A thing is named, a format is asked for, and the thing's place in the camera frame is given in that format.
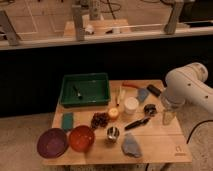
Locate red bowl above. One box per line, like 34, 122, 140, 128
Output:
68, 125, 95, 152

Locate green sponge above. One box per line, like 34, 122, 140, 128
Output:
62, 113, 73, 131

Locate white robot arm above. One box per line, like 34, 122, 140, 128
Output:
160, 62, 213, 125

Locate blue small sponge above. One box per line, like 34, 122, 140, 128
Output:
137, 88, 149, 103

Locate purple bowl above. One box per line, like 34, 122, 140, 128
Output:
37, 128, 68, 159

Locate round dark object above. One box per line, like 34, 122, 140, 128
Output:
144, 104, 157, 117

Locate black rectangular block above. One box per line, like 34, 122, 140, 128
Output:
147, 84, 161, 97

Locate white cylindrical container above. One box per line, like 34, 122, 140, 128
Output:
124, 97, 139, 114

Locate blue-grey cloth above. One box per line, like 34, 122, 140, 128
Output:
121, 133, 142, 158

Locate yellow white utensils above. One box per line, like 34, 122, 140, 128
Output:
116, 87, 126, 106

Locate red carrot-like stick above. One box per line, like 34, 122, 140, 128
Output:
122, 82, 139, 89

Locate orange fruit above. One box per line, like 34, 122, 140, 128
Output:
108, 108, 119, 120

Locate metal cup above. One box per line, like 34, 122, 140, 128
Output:
107, 127, 120, 142

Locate dark grapes bunch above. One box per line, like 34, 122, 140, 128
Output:
91, 113, 109, 129

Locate green plastic tray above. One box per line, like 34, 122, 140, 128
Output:
59, 73, 111, 108

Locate small tool in tray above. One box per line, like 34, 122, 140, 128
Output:
73, 86, 83, 100

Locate black handled utensil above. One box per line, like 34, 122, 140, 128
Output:
124, 117, 150, 131

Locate black cable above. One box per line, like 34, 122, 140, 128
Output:
186, 119, 213, 145

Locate grey post right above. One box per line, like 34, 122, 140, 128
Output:
164, 0, 184, 35

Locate grey post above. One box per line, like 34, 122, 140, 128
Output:
164, 0, 184, 35
0, 10, 19, 46
72, 5, 84, 41

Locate grey post middle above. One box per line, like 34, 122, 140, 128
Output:
72, 5, 84, 41

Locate grey post left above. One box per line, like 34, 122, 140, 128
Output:
0, 10, 19, 46

